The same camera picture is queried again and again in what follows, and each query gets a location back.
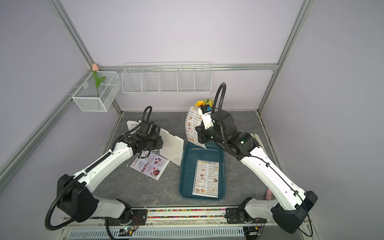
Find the yellow food menu sheet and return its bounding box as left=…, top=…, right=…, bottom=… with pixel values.
left=185, top=106, right=207, bottom=149
left=192, top=160, right=220, bottom=199

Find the white menu holder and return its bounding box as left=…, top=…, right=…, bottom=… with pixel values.
left=159, top=129, right=184, bottom=166
left=127, top=121, right=141, bottom=134

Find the red special menu sheet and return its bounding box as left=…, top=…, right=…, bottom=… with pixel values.
left=130, top=152, right=170, bottom=180

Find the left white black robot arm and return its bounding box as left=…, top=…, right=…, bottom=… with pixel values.
left=45, top=106, right=164, bottom=231

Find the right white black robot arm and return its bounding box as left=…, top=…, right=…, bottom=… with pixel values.
left=195, top=83, right=318, bottom=234

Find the teal plastic tray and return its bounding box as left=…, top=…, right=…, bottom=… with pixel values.
left=179, top=143, right=226, bottom=201

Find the sunflower bouquet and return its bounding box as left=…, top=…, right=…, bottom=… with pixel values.
left=195, top=99, right=214, bottom=107

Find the beige work glove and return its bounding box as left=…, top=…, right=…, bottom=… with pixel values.
left=251, top=134, right=265, bottom=150

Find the purple pink hair brush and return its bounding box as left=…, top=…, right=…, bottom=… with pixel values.
left=265, top=190, right=272, bottom=201

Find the pink artificial tulip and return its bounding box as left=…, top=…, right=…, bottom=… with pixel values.
left=92, top=63, right=106, bottom=98

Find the white wire wall shelf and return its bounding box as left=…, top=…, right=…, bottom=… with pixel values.
left=121, top=62, right=212, bottom=95

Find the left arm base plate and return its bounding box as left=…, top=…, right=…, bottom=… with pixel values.
left=106, top=209, right=148, bottom=227

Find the white mesh wall basket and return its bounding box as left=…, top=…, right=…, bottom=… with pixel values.
left=72, top=72, right=122, bottom=112

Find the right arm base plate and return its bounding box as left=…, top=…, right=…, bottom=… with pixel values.
left=225, top=208, right=267, bottom=224

